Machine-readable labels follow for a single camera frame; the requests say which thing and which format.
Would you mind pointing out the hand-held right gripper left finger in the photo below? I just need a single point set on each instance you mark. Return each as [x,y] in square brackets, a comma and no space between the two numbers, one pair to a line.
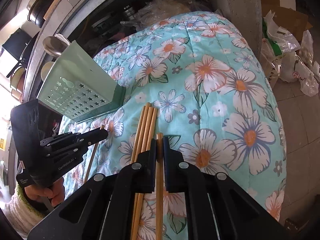
[151,170]

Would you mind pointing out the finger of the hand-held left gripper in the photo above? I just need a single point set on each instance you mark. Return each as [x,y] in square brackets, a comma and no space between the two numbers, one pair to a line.
[95,135]
[70,152]

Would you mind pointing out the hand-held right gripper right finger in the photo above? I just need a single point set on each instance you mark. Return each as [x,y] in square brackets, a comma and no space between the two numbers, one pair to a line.
[167,170]

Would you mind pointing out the single wooden chopstick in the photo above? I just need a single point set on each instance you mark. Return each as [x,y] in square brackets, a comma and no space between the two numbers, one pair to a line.
[90,162]
[159,205]

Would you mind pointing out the green star-pattern utensil holder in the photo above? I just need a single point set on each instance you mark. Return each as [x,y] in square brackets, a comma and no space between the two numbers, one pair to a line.
[82,80]

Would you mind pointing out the cream plastic ladle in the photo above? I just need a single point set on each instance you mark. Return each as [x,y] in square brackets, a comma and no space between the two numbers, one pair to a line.
[47,71]

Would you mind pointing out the large metal spoon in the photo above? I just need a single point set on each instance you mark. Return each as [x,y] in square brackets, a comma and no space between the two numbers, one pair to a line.
[52,46]

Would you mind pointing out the person's left hand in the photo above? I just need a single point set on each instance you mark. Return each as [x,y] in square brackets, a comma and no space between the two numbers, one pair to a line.
[47,193]

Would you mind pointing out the cream and copper pot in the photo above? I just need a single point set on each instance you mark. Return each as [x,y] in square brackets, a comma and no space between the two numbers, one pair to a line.
[18,78]

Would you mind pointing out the floral turquoise blanket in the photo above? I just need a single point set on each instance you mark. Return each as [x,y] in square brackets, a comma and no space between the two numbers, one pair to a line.
[212,105]

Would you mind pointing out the black appliance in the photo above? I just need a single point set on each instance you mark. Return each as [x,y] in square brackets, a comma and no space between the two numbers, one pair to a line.
[15,40]

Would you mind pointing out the black pot with metal lid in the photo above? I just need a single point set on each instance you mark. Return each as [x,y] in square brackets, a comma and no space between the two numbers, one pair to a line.
[36,17]

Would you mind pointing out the stacked metal pot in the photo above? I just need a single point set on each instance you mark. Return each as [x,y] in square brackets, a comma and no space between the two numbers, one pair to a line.
[128,11]

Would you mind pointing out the yellowish clear plastic bag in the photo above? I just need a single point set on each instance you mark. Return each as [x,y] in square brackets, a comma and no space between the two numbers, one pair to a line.
[170,5]

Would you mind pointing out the clear red-print plastic bag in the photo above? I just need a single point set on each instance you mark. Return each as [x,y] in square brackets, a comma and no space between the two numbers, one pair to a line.
[292,70]

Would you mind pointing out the white green plastic bag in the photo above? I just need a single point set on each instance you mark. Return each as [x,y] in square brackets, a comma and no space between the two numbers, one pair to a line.
[275,37]

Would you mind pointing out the cardboard box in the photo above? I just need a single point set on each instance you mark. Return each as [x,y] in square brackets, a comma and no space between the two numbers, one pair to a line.
[290,15]

